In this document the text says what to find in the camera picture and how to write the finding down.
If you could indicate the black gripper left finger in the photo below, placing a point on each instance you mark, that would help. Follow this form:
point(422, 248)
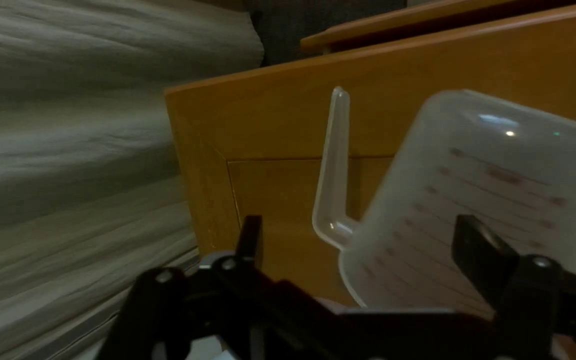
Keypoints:
point(189, 313)

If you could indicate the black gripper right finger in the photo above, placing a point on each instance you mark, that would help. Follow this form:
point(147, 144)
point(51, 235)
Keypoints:
point(541, 306)

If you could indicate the translucent plastic measuring jar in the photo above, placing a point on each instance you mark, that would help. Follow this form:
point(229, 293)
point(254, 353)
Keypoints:
point(481, 192)

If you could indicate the wooden dresser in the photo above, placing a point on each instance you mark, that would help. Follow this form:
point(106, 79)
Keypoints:
point(269, 133)

